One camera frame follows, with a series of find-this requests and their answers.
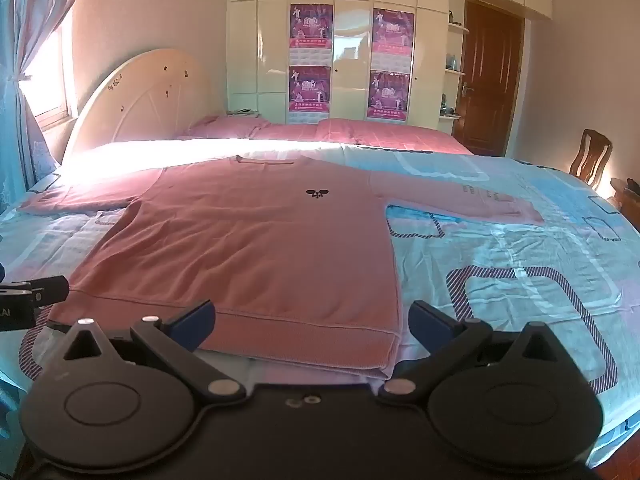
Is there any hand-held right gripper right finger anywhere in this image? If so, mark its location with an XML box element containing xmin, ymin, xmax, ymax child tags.
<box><xmin>377</xmin><ymin>300</ymin><xmax>576</xmax><ymax>406</ymax></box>

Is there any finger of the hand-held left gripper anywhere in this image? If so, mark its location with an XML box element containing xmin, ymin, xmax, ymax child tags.
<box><xmin>29</xmin><ymin>275</ymin><xmax>71</xmax><ymax>307</ymax></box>

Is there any window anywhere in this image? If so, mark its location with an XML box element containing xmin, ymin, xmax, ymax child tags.
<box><xmin>22</xmin><ymin>10</ymin><xmax>81</xmax><ymax>131</ymax></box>

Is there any bed with blue sheet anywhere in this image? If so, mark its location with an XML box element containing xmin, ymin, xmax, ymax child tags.
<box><xmin>0</xmin><ymin>139</ymin><xmax>640</xmax><ymax>471</ymax></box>

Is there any brown wooden door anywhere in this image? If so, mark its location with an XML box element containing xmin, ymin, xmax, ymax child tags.
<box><xmin>452</xmin><ymin>0</ymin><xmax>526</xmax><ymax>157</ymax></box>

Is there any pink and blue curtain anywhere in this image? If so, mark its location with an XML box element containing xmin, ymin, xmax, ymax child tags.
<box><xmin>0</xmin><ymin>0</ymin><xmax>93</xmax><ymax>196</ymax></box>

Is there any wooden chair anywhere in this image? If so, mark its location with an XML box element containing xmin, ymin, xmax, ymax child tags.
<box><xmin>569</xmin><ymin>129</ymin><xmax>613</xmax><ymax>191</ymax></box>

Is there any cream wardrobe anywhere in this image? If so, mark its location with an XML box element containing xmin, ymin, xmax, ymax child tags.
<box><xmin>227</xmin><ymin>0</ymin><xmax>553</xmax><ymax>128</ymax></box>

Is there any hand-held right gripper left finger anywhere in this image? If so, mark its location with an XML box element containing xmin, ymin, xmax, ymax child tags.
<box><xmin>62</xmin><ymin>300</ymin><xmax>247</xmax><ymax>407</ymax></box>

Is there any purple wall poster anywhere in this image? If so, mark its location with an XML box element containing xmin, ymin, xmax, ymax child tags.
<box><xmin>290</xmin><ymin>4</ymin><xmax>334</xmax><ymax>63</ymax></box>
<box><xmin>366</xmin><ymin>70</ymin><xmax>411</xmax><ymax>123</ymax></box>
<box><xmin>371</xmin><ymin>8</ymin><xmax>416</xmax><ymax>68</ymax></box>
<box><xmin>288</xmin><ymin>65</ymin><xmax>332</xmax><ymax>125</ymax></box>

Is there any cream bed headboard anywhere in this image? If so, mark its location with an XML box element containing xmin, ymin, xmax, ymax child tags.
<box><xmin>64</xmin><ymin>49</ymin><xmax>213</xmax><ymax>162</ymax></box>

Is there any pink sweater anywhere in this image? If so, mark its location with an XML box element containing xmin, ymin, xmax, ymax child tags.
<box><xmin>17</xmin><ymin>155</ymin><xmax>546</xmax><ymax>381</ymax></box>

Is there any pink pillow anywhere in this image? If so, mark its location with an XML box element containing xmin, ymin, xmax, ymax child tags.
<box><xmin>177</xmin><ymin>114</ymin><xmax>321</xmax><ymax>142</ymax></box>
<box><xmin>317</xmin><ymin>118</ymin><xmax>473</xmax><ymax>156</ymax></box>

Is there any dark wooden furniture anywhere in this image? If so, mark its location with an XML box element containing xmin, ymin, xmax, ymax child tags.
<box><xmin>610</xmin><ymin>177</ymin><xmax>640</xmax><ymax>233</ymax></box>

